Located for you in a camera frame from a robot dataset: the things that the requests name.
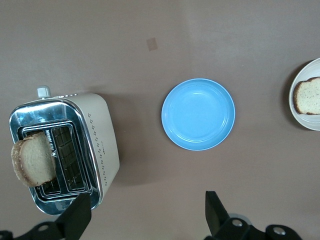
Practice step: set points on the blue plate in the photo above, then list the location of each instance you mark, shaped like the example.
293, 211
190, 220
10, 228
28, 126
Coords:
197, 115

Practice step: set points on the bread slice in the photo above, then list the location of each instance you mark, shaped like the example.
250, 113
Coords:
35, 160
308, 97

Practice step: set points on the brown tape patch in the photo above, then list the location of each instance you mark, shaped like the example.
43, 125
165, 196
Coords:
151, 44

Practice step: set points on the beige plate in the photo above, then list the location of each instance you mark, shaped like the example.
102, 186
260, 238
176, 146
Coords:
305, 122

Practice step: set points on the beige chrome toaster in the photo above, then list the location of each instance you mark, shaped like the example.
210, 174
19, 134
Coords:
105, 125

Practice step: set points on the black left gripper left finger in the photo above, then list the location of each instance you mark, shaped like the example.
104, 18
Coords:
72, 220

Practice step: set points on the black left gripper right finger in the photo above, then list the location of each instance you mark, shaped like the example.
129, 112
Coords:
220, 220

